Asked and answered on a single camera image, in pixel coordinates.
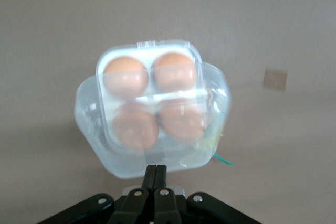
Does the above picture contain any square tape patch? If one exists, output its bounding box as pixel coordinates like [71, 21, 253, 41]
[262, 68, 288, 91]

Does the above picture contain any small yellow green wire tie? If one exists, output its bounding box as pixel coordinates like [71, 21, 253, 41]
[195, 129, 236, 168]

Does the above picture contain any clear plastic egg box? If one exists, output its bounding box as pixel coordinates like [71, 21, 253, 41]
[74, 39, 232, 180]

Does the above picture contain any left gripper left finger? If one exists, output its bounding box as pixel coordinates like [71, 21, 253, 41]
[109, 165, 158, 224]

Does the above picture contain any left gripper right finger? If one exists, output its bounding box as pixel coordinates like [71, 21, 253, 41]
[151, 165, 182, 224]

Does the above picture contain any brown egg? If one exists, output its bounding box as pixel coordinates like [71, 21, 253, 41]
[157, 99, 208, 143]
[152, 52, 197, 92]
[112, 102, 160, 151]
[103, 56, 149, 96]

